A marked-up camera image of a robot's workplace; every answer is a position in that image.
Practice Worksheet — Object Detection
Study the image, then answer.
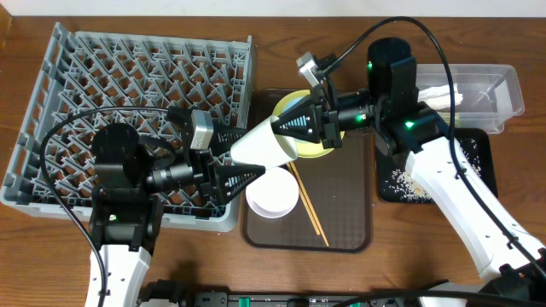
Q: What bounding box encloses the wooden chopstick left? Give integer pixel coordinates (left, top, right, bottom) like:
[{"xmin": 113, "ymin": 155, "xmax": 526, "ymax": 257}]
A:
[{"xmin": 292, "ymin": 165, "xmax": 322, "ymax": 235}]

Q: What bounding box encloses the clear plastic waste bin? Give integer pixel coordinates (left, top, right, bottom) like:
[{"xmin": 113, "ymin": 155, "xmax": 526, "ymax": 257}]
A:
[{"xmin": 416, "ymin": 64, "xmax": 525, "ymax": 134}]

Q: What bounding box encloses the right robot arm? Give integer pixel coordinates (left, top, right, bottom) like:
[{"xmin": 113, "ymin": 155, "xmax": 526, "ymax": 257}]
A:
[{"xmin": 272, "ymin": 38, "xmax": 545, "ymax": 306}]

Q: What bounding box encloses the white bowl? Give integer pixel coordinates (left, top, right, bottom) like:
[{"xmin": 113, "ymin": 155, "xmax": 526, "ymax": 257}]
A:
[{"xmin": 245, "ymin": 167, "xmax": 299, "ymax": 219}]

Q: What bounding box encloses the spilled rice pile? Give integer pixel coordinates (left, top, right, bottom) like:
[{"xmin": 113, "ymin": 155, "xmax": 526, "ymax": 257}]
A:
[{"xmin": 389, "ymin": 169, "xmax": 432, "ymax": 203}]

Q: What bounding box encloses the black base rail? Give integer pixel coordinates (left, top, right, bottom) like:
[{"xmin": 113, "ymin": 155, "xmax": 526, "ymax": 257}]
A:
[{"xmin": 136, "ymin": 280, "xmax": 545, "ymax": 307}]

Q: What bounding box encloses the wooden chopstick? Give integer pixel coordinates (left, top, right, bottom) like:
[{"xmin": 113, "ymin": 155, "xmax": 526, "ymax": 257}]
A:
[
  {"xmin": 292, "ymin": 165, "xmax": 322, "ymax": 235},
  {"xmin": 288, "ymin": 162, "xmax": 330, "ymax": 247}
]

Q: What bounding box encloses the yellow round plate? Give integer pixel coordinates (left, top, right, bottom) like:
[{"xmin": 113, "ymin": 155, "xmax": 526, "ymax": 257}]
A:
[{"xmin": 272, "ymin": 89, "xmax": 333, "ymax": 159}]

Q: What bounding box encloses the brown plastic serving tray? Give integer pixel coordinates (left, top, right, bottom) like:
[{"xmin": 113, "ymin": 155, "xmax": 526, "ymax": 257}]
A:
[{"xmin": 240, "ymin": 88, "xmax": 375, "ymax": 255}]

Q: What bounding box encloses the wooden chopstick right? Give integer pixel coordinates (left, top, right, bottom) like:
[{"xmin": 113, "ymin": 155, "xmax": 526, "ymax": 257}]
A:
[{"xmin": 288, "ymin": 162, "xmax": 330, "ymax": 247}]

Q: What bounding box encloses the grey plastic dishwasher rack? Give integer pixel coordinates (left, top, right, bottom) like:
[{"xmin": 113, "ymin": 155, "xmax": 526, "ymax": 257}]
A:
[{"xmin": 1, "ymin": 24, "xmax": 256, "ymax": 220}]

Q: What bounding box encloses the white napkin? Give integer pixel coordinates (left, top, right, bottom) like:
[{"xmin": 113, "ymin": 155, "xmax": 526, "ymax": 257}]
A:
[{"xmin": 418, "ymin": 85, "xmax": 451, "ymax": 110}]

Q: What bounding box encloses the light blue bowl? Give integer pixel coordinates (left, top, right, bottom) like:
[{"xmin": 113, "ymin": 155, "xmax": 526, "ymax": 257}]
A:
[{"xmin": 230, "ymin": 92, "xmax": 299, "ymax": 169}]

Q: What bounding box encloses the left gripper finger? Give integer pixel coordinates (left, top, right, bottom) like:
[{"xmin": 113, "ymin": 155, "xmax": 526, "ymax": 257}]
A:
[
  {"xmin": 209, "ymin": 122, "xmax": 247, "ymax": 156},
  {"xmin": 212, "ymin": 165, "xmax": 265, "ymax": 205}
]

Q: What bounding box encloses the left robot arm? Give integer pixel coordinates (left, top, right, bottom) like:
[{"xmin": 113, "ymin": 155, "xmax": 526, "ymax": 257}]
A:
[{"xmin": 85, "ymin": 123, "xmax": 265, "ymax": 306}]

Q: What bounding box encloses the black waste tray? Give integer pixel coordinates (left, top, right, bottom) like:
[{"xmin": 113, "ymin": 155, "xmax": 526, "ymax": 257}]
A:
[{"xmin": 375, "ymin": 128, "xmax": 498, "ymax": 204}]

